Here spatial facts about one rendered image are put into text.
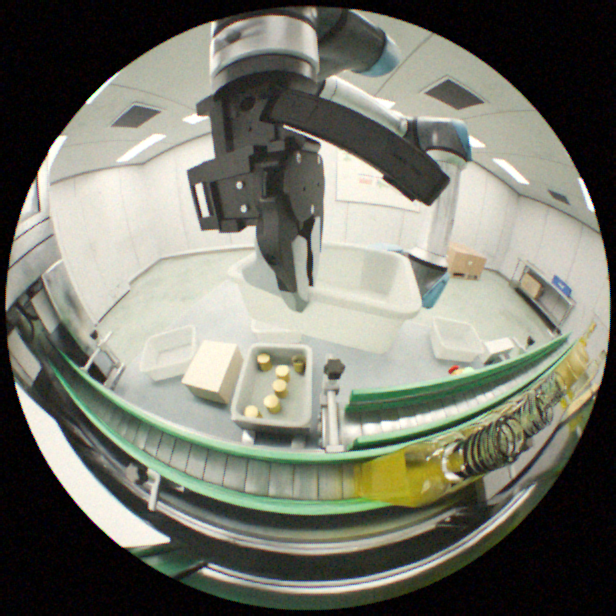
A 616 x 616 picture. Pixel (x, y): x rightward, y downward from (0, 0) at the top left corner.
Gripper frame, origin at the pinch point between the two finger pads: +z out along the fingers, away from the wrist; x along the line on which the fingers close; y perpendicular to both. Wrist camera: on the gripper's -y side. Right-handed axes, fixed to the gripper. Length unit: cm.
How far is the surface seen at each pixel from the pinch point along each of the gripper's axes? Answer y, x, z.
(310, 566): -11.2, 32.7, 17.8
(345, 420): -8.0, 5.1, 22.1
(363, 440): -10.3, 9.3, 13.0
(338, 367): -4.3, 1.2, 9.5
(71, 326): 75, 28, 5
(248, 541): -0.4, 37.3, 26.4
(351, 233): 34, -340, 119
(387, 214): -34, -368, 75
